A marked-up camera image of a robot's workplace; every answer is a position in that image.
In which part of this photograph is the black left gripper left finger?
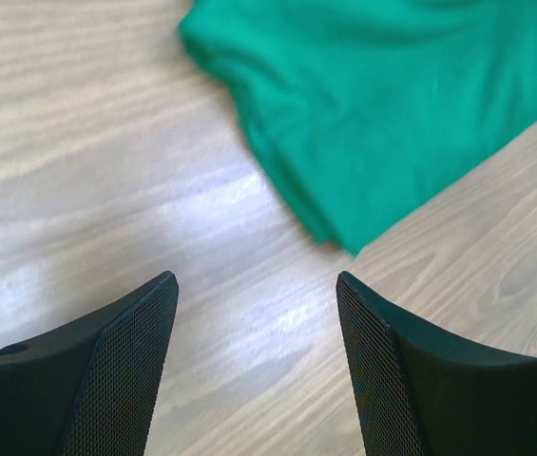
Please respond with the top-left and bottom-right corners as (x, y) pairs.
(0, 272), (179, 455)

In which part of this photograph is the green t shirt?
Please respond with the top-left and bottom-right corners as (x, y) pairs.
(179, 1), (537, 255)

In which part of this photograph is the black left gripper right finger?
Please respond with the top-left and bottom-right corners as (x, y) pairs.
(336, 272), (537, 455)

